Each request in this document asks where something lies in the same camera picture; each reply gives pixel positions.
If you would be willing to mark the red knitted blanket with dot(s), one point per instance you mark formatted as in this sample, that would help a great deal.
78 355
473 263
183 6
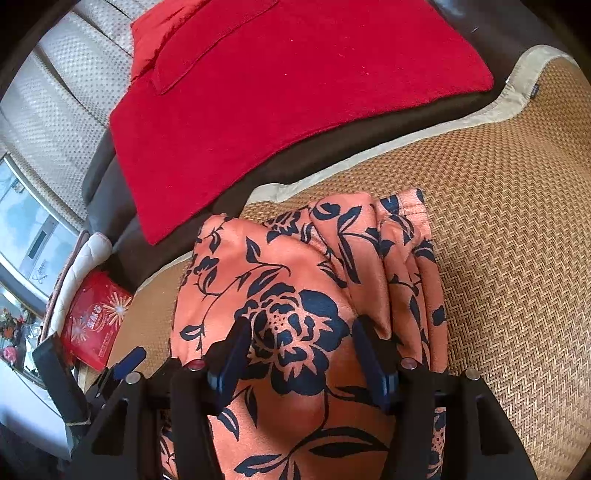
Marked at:
243 80

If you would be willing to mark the folded pink white quilt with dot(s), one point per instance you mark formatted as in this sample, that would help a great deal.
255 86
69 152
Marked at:
89 252

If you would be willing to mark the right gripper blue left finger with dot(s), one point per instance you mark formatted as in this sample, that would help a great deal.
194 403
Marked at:
123 441

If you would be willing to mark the woven bamboo seat mat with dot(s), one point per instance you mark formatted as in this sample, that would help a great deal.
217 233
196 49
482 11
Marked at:
507 193

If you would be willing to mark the dark brown leather sofa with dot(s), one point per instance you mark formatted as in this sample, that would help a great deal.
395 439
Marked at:
501 32

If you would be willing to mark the beige dotted curtain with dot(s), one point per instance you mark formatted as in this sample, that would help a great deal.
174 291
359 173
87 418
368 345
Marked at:
56 109

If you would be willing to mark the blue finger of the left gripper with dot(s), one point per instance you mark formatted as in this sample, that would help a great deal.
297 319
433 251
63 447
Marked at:
127 362

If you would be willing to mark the red satin pillow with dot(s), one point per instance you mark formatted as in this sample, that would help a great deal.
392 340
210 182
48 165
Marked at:
151 30

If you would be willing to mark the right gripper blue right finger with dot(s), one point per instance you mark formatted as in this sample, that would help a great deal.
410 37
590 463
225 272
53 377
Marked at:
480 441

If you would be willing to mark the orange floral blouse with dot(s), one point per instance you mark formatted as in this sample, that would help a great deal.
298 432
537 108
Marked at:
302 409

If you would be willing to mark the red gift box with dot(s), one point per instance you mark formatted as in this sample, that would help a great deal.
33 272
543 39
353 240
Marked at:
94 319

